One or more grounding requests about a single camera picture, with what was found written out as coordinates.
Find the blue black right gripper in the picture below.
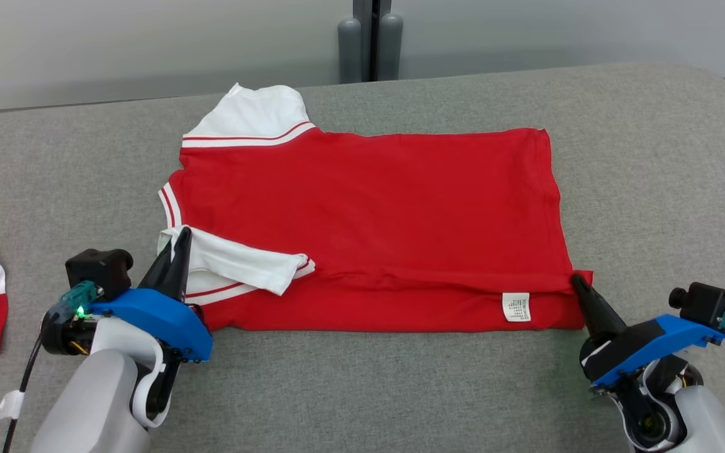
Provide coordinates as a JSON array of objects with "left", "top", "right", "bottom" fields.
[{"left": 571, "top": 275, "right": 725, "bottom": 388}]

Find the left arm cable teal connector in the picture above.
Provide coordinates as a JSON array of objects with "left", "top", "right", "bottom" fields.
[{"left": 0, "top": 281, "right": 104, "bottom": 453}]

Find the grey door frame strip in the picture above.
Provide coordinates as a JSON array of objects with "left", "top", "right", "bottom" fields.
[{"left": 353, "top": 0, "right": 392, "bottom": 82}]

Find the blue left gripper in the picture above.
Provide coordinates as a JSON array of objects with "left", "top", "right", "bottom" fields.
[{"left": 89, "top": 226, "right": 213, "bottom": 363}]

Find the grey rounded post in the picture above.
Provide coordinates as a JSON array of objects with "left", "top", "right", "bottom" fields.
[
  {"left": 337, "top": 18, "right": 362, "bottom": 84},
  {"left": 378, "top": 14, "right": 403, "bottom": 81}
]

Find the red T-shirt with white sleeves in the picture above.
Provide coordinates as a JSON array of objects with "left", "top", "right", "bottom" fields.
[{"left": 158, "top": 83, "right": 594, "bottom": 333}]

